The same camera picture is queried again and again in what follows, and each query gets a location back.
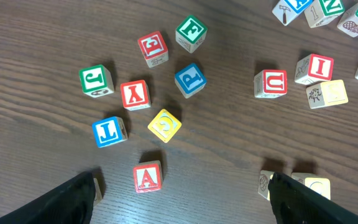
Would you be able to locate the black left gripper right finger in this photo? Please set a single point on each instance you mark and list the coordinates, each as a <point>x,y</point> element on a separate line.
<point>294,203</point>

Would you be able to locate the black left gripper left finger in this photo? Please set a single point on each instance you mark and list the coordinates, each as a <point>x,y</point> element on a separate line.
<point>69,203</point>

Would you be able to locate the yellow C block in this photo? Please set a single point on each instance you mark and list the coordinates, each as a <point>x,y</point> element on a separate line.
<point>264,179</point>

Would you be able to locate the yellow O block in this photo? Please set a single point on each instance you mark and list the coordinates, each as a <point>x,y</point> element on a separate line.
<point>319,184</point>

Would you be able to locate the red U block front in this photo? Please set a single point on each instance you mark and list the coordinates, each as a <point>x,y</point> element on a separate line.
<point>98,195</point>

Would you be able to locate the red u block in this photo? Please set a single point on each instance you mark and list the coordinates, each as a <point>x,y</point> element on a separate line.
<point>98,195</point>
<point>270,84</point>

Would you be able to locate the blue T block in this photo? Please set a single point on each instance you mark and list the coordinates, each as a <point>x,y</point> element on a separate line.
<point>109,131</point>

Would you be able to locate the red A block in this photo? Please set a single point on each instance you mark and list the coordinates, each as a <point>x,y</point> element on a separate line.
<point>148,177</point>

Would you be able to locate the yellow S block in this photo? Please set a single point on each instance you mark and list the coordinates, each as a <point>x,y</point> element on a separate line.
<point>326,94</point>

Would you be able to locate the yellow G block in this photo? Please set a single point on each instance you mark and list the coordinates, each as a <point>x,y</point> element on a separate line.
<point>164,125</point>

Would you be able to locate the red U block middle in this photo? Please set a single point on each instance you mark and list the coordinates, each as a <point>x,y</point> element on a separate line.
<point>270,84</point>

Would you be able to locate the green J block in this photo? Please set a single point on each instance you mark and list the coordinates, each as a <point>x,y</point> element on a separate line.
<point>96,81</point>

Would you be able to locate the red Y block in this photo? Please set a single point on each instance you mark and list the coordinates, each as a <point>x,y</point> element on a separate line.
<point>135,95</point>

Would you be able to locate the red I block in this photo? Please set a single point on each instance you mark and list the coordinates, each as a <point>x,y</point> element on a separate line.
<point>313,69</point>

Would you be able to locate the blue P block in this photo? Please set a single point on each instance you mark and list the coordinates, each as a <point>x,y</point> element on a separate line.
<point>190,80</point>

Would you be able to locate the red E block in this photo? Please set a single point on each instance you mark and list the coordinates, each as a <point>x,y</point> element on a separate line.
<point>153,48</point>

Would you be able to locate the blue X block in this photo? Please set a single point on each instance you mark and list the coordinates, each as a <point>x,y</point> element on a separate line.
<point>288,10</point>

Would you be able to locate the green N block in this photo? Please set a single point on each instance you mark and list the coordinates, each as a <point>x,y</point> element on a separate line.
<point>322,12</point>

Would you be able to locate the green F block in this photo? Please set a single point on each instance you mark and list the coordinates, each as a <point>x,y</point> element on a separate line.
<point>191,33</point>

